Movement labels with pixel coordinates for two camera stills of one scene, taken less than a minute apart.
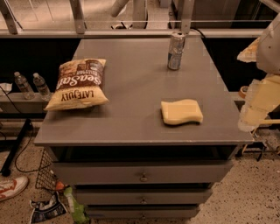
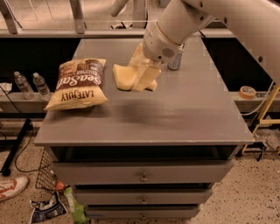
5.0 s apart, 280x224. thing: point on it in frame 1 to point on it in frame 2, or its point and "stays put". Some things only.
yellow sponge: x=181 y=112 to x=124 y=77
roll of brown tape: x=242 y=92 stays put
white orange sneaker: x=10 y=187 stays put
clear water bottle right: x=44 y=91 stays put
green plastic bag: x=80 y=215 stays put
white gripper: x=269 y=53 to x=157 y=45
